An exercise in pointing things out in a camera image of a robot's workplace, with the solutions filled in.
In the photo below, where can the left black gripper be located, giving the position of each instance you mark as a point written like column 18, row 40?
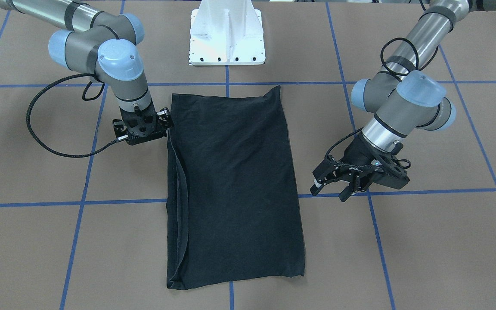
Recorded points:
column 357, row 151

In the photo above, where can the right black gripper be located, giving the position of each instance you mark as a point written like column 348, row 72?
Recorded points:
column 164, row 120

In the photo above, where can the black graphic t-shirt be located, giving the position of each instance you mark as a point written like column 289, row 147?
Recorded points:
column 232, row 208

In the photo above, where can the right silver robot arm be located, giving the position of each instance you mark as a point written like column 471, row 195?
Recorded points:
column 104, row 47

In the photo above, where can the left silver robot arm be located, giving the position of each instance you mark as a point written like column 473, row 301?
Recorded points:
column 401, row 98

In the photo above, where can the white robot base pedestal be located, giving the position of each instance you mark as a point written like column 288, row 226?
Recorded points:
column 226, row 32

